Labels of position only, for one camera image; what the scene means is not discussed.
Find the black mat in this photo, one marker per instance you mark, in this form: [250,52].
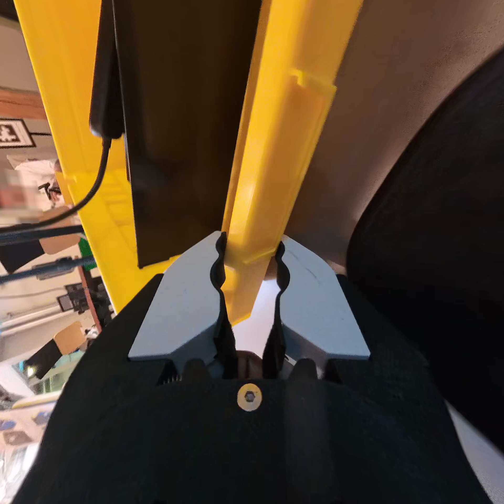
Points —
[433,236]

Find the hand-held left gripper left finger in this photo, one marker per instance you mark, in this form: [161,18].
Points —
[181,307]

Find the yellow plastic bin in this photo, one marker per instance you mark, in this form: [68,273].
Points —
[275,157]

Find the black white marker sign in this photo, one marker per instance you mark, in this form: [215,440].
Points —
[11,134]

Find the person's left hand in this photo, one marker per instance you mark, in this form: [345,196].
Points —
[248,364]

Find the black electronic device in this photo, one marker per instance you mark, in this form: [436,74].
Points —
[185,118]

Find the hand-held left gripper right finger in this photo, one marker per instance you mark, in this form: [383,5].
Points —
[315,307]

